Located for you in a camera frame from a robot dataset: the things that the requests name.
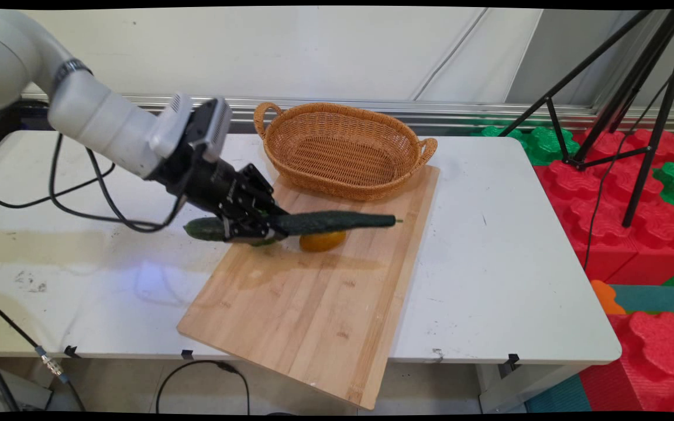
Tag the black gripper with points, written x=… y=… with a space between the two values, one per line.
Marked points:
x=202 y=178

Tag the long dark green cucumber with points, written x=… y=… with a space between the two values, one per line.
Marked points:
x=337 y=221

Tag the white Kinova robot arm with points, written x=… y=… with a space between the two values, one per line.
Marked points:
x=91 y=114

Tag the small green vegetable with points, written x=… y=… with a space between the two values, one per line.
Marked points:
x=264 y=241

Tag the orange fruit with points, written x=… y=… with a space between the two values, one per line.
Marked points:
x=322 y=242

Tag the woven wicker basket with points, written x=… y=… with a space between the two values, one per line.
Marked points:
x=343 y=155

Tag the wooden cutting board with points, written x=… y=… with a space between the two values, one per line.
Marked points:
x=313 y=310

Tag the black equipment box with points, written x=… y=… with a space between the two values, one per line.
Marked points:
x=9 y=126

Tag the teal foam floor tile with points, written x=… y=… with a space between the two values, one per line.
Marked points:
x=659 y=298
x=559 y=397

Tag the orange foam piece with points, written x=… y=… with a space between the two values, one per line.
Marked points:
x=605 y=297

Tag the large red foam block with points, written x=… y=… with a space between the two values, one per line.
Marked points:
x=618 y=222

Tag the black tripod stand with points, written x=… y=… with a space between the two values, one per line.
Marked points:
x=641 y=88

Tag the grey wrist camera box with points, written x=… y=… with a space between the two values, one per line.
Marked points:
x=219 y=126

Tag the aluminium wall rail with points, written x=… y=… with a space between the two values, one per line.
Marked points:
x=460 y=111

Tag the white table leg frame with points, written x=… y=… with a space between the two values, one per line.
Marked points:
x=518 y=389

